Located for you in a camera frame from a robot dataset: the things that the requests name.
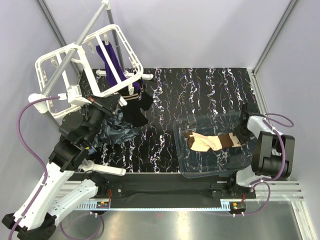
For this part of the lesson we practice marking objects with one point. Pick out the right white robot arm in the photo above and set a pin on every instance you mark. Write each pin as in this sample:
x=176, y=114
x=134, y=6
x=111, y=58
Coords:
x=273, y=156

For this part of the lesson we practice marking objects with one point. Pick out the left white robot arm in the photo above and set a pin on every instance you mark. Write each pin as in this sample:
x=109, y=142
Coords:
x=39, y=216

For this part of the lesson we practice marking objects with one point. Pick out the clear plastic bin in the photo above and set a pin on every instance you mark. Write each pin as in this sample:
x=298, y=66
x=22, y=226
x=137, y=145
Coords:
x=195, y=164

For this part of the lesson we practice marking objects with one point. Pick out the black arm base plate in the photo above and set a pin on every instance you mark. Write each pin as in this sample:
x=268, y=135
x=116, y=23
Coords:
x=172, y=191

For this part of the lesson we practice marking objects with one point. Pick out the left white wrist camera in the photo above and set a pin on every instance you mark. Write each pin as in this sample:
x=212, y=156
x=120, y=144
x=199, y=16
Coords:
x=74, y=96

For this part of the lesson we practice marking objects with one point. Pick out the black marbled mat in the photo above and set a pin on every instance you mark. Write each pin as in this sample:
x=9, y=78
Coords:
x=177, y=93

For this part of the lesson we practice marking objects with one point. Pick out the dark leaf patterned cloth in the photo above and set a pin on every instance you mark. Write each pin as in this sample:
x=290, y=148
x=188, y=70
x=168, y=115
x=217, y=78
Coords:
x=115, y=131

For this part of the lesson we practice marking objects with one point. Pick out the white plastic clip hanger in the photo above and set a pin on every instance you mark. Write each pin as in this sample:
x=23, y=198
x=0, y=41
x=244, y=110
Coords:
x=131, y=78

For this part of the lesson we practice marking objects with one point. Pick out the black striped sock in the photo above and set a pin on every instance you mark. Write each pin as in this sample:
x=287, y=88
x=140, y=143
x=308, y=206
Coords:
x=132, y=111
x=144, y=99

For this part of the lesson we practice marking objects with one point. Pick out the cream sock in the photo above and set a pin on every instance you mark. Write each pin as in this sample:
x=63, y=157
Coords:
x=202, y=143

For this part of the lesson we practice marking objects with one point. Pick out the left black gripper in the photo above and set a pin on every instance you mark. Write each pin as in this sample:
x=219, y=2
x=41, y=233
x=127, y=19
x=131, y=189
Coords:
x=107, y=106

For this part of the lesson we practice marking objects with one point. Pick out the brown striped sock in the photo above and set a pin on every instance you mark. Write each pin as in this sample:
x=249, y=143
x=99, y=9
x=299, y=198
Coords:
x=228, y=140

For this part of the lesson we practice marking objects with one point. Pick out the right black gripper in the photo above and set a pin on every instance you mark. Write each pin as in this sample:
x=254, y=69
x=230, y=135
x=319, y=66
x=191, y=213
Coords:
x=243, y=139

